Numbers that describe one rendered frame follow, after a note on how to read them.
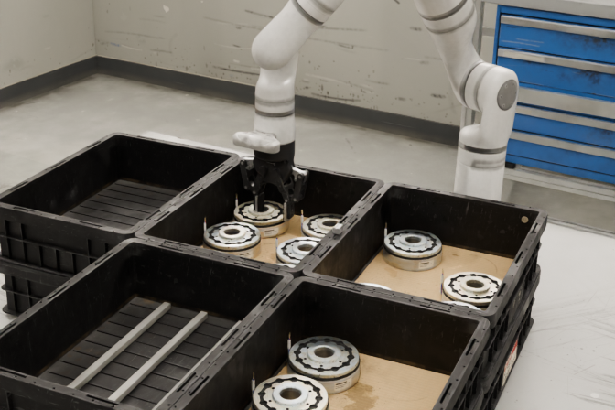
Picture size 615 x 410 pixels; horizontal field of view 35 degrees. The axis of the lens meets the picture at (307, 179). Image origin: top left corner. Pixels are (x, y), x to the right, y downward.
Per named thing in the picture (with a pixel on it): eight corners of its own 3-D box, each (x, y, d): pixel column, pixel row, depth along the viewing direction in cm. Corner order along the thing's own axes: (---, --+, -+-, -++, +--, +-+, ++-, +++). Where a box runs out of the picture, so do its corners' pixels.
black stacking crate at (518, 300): (384, 239, 188) (387, 183, 183) (541, 271, 177) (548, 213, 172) (298, 341, 154) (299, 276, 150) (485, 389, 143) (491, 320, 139)
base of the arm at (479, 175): (458, 213, 202) (467, 134, 196) (502, 222, 198) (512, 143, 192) (443, 230, 194) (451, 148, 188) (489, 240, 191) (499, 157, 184)
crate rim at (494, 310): (386, 192, 184) (387, 180, 183) (548, 222, 173) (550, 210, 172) (297, 287, 150) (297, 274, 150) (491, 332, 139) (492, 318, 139)
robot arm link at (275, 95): (263, 100, 182) (250, 114, 174) (263, 17, 176) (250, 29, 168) (299, 102, 181) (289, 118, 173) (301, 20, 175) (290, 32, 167)
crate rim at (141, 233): (242, 165, 195) (242, 154, 194) (386, 192, 184) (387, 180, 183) (130, 249, 162) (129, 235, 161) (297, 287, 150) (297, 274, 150)
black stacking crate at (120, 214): (118, 184, 210) (114, 134, 205) (242, 210, 199) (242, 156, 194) (-8, 264, 176) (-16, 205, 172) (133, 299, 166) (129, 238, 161)
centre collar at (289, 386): (280, 383, 135) (280, 379, 135) (314, 391, 134) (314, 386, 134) (265, 403, 131) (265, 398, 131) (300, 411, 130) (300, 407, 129)
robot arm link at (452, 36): (437, -22, 176) (479, -13, 169) (485, 80, 194) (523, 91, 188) (406, 14, 173) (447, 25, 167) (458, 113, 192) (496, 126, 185)
